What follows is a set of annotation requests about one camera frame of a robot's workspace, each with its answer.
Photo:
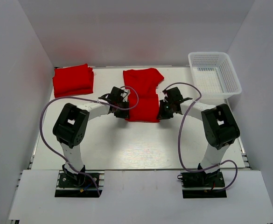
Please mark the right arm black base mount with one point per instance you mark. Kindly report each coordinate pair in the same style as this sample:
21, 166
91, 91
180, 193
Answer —
201, 185

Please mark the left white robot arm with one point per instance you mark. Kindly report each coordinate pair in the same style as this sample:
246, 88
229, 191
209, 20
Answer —
71, 124

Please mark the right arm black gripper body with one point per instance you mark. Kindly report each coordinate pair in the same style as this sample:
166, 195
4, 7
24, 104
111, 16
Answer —
166, 111

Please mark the white plastic mesh basket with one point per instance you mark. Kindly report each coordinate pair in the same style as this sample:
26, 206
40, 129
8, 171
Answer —
214, 75

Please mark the folded red t-shirt stack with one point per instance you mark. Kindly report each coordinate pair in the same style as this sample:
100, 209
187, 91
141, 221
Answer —
71, 81

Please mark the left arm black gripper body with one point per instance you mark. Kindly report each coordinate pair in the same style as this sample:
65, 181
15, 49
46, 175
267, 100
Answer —
121, 113

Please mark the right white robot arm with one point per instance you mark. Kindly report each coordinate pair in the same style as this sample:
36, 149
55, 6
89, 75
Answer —
220, 127

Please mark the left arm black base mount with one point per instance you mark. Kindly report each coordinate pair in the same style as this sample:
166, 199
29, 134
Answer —
75, 185

